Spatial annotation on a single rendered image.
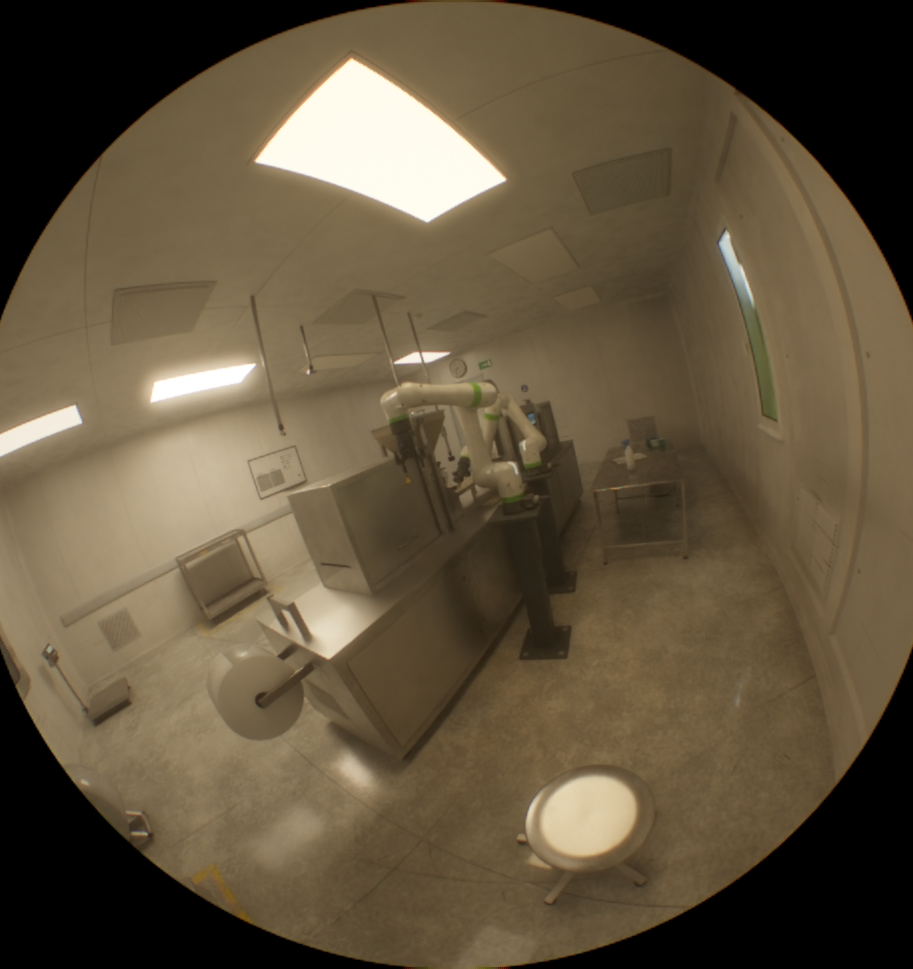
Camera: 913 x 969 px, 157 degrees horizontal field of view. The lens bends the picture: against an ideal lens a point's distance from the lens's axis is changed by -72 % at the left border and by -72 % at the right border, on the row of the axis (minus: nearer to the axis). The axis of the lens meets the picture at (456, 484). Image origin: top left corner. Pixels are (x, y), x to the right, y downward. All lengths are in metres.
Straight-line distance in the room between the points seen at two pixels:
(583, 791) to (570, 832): 0.14
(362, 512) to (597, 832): 1.50
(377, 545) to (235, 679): 0.89
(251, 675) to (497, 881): 1.22
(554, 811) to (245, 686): 1.16
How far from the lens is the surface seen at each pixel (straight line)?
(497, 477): 1.63
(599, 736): 1.70
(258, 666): 1.47
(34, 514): 5.34
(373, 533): 1.59
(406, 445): 1.44
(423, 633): 1.59
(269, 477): 5.55
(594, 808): 1.07
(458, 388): 1.47
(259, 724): 1.57
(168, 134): 1.48
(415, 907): 1.57
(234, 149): 1.54
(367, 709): 1.46
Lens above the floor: 1.45
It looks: 11 degrees down
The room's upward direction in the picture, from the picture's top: 16 degrees counter-clockwise
